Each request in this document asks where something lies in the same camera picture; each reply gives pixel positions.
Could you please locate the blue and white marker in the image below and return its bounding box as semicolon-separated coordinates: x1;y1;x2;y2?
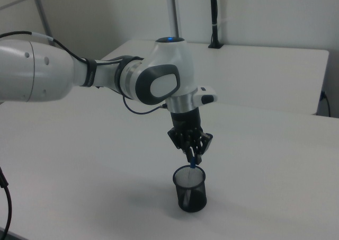
184;157;197;204

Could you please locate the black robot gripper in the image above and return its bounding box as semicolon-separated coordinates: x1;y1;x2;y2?
166;109;214;165

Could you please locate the black mesh pen cup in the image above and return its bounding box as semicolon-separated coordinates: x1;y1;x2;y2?
172;165;208;214

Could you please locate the black clamp pole mount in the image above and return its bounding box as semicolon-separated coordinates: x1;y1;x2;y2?
207;0;224;49

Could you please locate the blue cable at wrist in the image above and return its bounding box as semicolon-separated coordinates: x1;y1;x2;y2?
122;95;168;115

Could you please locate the silver metal pole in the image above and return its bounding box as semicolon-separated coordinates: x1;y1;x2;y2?
168;0;184;39

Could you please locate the black cable at wall socket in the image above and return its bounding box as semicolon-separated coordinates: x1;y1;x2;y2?
320;91;332;118

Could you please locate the grey slanted frame pole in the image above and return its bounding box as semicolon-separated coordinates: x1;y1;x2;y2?
29;0;54;39

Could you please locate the thick black cable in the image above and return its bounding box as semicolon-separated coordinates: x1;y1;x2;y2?
0;165;13;237

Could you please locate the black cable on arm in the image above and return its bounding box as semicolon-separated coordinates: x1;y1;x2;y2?
0;31;125;88

